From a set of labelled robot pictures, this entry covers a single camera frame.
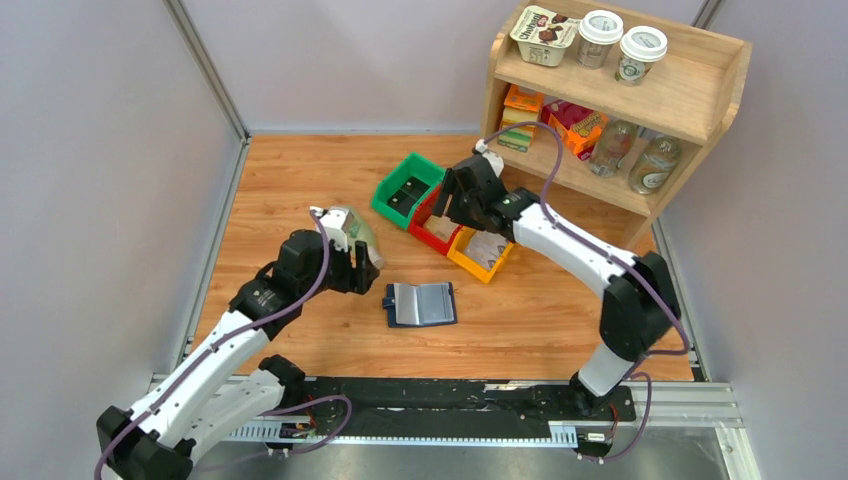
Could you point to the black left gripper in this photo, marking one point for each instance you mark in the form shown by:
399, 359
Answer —
366, 272

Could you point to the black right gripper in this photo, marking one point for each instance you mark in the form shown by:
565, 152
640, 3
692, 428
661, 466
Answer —
450, 184

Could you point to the green liquid plastic bottle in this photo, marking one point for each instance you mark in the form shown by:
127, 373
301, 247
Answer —
356, 228

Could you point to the blue leather card holder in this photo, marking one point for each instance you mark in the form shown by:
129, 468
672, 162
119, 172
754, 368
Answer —
420, 305

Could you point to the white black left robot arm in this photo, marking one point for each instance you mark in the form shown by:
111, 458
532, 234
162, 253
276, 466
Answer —
199, 371

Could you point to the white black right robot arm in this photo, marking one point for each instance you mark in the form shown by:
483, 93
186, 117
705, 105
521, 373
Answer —
638, 302

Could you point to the tan cards in red bin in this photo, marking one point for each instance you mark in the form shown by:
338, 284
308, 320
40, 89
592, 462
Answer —
441, 228

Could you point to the black cards in green bin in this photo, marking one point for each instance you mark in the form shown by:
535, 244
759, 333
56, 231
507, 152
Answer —
408, 194

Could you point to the silver cards in yellow bin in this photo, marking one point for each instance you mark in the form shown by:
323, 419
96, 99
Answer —
485, 249

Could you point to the red plastic bin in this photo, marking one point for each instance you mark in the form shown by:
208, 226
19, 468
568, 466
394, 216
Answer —
421, 214

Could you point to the green plastic bin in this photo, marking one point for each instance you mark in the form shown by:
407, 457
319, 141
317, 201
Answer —
414, 165

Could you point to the yellow plastic bin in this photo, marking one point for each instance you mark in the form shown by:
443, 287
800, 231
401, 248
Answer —
456, 255

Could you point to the stack of sponges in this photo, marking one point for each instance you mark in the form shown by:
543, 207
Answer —
520, 105

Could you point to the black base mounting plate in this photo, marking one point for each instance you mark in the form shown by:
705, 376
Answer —
449, 409

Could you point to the orange pink snack box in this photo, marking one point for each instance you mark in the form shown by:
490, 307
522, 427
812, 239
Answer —
579, 127

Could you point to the wooden shelf unit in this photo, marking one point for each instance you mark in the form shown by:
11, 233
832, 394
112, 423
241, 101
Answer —
693, 94

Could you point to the left clear glass bottle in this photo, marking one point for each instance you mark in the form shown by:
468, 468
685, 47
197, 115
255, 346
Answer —
614, 143

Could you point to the clear glass bottle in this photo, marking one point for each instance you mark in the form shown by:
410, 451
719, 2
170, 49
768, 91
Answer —
614, 143
655, 163

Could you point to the chobani yogurt cup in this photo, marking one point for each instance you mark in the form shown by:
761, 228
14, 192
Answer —
543, 36

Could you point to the right clear glass bottle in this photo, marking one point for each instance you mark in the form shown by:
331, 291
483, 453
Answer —
655, 163

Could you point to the left white lidded coffee cup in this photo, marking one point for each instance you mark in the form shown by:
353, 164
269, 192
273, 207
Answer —
599, 30

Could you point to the white lidded coffee cup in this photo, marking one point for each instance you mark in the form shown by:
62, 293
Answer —
599, 30
641, 48

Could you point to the right white lidded coffee cup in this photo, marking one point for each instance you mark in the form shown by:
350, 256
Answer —
641, 48

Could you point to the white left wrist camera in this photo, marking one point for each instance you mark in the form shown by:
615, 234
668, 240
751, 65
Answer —
334, 223

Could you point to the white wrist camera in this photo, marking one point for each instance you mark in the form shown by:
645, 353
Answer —
334, 223
495, 160

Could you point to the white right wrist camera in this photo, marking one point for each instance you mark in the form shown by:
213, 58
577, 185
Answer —
495, 160

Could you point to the aluminium frame rail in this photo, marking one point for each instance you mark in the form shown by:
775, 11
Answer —
664, 404

